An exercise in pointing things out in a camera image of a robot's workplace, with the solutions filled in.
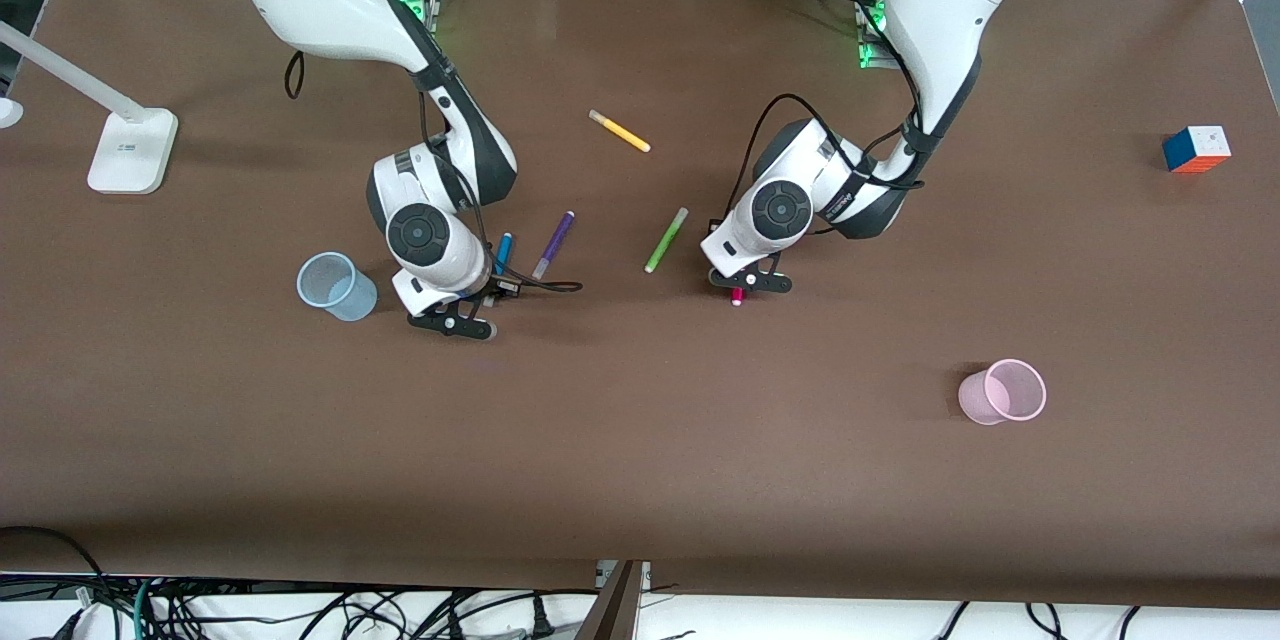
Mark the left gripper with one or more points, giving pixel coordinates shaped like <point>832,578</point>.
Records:
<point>712,222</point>

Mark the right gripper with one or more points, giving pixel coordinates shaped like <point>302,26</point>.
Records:
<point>489,289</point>

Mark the blue marker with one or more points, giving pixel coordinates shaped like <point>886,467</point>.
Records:
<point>504,250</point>

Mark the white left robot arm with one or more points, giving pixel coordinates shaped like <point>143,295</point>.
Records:
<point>940,10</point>

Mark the green marker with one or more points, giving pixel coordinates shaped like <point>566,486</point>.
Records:
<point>666,240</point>

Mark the purple marker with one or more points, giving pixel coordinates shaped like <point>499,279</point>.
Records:
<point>553,245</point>

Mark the translucent blue plastic cup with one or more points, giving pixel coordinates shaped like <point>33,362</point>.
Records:
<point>350,300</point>

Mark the yellow marker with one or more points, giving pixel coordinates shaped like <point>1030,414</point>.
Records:
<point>620,131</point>

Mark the translucent pink plastic cup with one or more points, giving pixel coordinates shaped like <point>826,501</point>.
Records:
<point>975,400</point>

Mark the white desk lamp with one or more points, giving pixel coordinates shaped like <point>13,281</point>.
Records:
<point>130,155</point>

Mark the colourful puzzle cube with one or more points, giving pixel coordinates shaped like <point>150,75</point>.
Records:
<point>1195,152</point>

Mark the metal frame post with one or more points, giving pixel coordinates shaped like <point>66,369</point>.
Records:
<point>615,610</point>

